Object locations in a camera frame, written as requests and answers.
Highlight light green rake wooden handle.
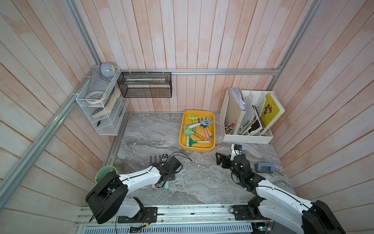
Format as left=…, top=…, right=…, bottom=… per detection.
left=188, top=115, right=201, bottom=130

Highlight white wire mesh shelf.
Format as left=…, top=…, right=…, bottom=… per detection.
left=76, top=65, right=129, bottom=136

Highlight yellow plastic storage box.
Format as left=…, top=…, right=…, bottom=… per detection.
left=179, top=110, right=216, bottom=153

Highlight bundle of pens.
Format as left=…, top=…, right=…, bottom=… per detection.
left=225, top=123, right=236, bottom=135

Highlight purple rake pink handle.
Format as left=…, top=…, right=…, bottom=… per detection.
left=204, top=127, right=210, bottom=140

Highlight grey folder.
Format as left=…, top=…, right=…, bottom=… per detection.
left=238, top=94, right=257, bottom=135

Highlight purple fork pink handle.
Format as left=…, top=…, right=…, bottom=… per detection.
left=150, top=155, right=162, bottom=191

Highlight green plastic cup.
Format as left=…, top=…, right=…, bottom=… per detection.
left=95, top=165, right=120, bottom=184

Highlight light green rake wood handle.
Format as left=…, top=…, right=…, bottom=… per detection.
left=184, top=128, right=205, bottom=140

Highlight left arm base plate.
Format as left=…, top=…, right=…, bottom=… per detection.
left=117, top=207, right=158, bottom=224

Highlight yellow book with mushroom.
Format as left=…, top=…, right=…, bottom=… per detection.
left=260, top=93, right=285, bottom=135

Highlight grey round clock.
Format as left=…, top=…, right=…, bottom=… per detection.
left=100, top=62, right=116, bottom=79

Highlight white plastic file organizer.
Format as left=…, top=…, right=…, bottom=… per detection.
left=220, top=88, right=285, bottom=144

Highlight dark blue rake yellow handle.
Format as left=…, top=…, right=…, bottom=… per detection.
left=198, top=117, right=214, bottom=139

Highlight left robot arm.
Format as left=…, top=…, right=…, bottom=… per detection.
left=85, top=156, right=183, bottom=224

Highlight dark green rake wooden handle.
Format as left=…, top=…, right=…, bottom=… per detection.
left=190, top=138, right=211, bottom=147

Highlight black mesh wall basket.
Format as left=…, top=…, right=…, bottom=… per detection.
left=117, top=71, right=173, bottom=98

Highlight light blue fork white handle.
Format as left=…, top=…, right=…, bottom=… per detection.
left=188, top=118, right=214, bottom=129

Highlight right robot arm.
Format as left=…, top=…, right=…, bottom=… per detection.
left=216, top=153, right=345, bottom=234

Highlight roll of tape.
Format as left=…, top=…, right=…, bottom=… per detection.
left=85, top=91, right=105, bottom=104

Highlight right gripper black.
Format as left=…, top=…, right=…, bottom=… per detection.
left=216, top=152, right=243, bottom=182

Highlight white papers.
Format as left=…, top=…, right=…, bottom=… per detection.
left=229, top=88, right=245, bottom=111

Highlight blue grey small device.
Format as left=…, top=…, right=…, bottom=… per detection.
left=254, top=162, right=275, bottom=174

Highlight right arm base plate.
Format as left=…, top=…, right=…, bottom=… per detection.
left=228, top=204, right=269, bottom=221

